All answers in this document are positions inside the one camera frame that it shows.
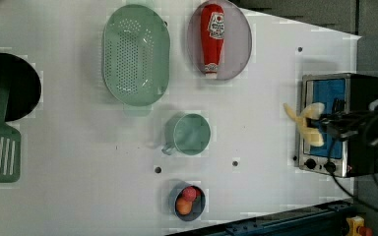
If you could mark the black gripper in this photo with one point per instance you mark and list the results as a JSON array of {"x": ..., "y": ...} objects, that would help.
[{"x": 342, "y": 126}]

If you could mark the yellow plush banana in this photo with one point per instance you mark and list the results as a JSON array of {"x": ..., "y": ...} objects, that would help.
[{"x": 313, "y": 112}]

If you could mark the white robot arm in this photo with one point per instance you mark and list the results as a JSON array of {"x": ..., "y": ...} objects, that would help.
[{"x": 372, "y": 135}]

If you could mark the green mug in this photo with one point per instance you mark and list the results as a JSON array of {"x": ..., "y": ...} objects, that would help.
[{"x": 186, "y": 133}]

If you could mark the silver toaster oven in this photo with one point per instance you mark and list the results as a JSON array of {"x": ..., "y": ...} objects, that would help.
[{"x": 339, "y": 92}]

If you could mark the grey round plate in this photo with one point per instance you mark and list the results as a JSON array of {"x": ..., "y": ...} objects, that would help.
[{"x": 237, "y": 44}]

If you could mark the red plush ketchup bottle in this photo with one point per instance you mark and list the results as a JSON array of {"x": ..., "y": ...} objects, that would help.
[{"x": 212, "y": 38}]

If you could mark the small grey fruit bowl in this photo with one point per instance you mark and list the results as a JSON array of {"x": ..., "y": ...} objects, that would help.
[{"x": 198, "y": 205}]

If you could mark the red toy fruit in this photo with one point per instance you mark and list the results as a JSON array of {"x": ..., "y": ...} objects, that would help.
[{"x": 190, "y": 194}]

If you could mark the orange toy fruit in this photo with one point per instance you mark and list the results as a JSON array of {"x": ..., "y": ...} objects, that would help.
[{"x": 183, "y": 207}]

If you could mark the green perforated colander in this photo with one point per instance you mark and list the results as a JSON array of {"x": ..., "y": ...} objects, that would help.
[{"x": 136, "y": 47}]

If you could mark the black frying pan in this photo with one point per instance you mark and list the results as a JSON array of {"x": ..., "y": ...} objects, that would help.
[{"x": 24, "y": 86}]

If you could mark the green slotted spatula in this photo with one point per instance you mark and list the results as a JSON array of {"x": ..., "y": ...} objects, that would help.
[{"x": 10, "y": 142}]

